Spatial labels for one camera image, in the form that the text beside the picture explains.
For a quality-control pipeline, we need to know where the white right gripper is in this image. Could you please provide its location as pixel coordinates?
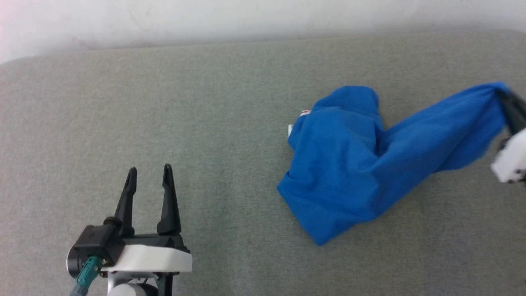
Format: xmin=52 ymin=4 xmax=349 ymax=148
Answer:
xmin=491 ymin=90 xmax=526 ymax=185

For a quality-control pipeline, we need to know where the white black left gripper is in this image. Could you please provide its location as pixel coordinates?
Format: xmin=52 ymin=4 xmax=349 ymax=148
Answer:
xmin=102 ymin=164 xmax=193 ymax=275

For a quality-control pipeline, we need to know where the blue white jersey garment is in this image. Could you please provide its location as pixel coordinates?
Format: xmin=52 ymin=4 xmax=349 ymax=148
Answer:
xmin=277 ymin=81 xmax=512 ymax=246

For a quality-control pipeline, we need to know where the teal plug black camera cable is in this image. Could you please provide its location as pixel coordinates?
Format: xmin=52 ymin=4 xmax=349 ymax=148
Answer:
xmin=69 ymin=256 xmax=104 ymax=296

